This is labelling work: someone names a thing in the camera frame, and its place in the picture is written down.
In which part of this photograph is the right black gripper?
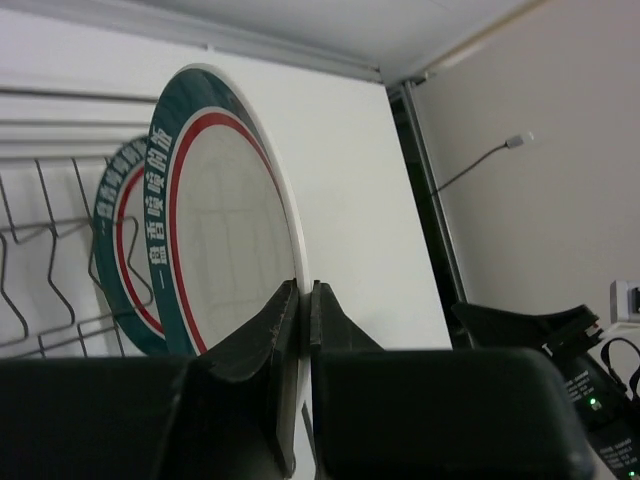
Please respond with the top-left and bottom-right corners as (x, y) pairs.
(452, 302), (639, 479)

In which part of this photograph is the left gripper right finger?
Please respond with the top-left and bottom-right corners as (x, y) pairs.
(309, 282), (595, 479)

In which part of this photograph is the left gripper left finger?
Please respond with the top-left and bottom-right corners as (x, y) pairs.
(1, 280), (299, 479)

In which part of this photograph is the green red rimmed plate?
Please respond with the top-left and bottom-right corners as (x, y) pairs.
(92, 136), (169, 356)
(143, 63), (314, 451)

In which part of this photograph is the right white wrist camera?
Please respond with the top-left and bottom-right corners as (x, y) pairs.
(610, 280), (640, 325)

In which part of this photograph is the black wall cable with plug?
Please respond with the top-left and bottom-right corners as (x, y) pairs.
(433, 130), (532, 195)

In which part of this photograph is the metal wire dish rack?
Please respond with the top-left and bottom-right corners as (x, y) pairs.
(0, 84), (166, 361)

